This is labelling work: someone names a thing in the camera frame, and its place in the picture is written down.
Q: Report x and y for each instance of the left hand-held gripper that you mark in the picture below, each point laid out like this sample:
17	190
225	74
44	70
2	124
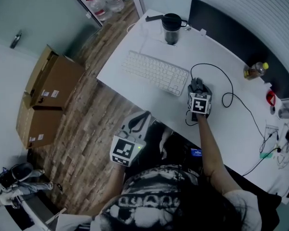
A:
125	150

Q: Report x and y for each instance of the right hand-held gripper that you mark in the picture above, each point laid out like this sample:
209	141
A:
199	105

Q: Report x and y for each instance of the person's left forearm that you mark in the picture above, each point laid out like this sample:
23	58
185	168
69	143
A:
118	177

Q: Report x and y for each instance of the person's right forearm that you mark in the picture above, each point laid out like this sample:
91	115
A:
212	148

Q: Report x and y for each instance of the person's legs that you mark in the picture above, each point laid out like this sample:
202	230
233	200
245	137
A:
154	148

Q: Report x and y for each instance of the white keyboard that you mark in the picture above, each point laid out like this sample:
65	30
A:
156	72

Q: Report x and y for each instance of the white partition clip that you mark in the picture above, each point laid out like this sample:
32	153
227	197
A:
268	85
202	32

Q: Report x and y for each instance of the yellow capped tea bottle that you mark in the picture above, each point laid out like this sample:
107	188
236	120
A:
255	71

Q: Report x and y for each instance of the small blue screen device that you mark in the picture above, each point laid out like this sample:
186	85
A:
196	152

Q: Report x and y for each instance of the black lidded shaker bottle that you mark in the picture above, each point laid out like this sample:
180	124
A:
171	30

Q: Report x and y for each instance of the small red object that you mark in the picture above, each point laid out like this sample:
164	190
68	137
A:
271	98

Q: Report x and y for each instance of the person's patterned white shirt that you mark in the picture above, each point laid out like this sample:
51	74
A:
147	201

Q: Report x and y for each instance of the small black remote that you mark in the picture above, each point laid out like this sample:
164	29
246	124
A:
154	17

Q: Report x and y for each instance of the brown cardboard box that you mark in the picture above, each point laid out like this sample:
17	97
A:
41	126
60	80

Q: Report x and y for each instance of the small teal item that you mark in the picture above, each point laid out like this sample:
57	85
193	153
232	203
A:
265	155

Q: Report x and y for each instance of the white window blinds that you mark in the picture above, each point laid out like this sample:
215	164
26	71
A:
243	6

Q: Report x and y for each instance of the white metal frame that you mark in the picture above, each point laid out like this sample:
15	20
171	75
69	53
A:
36	213

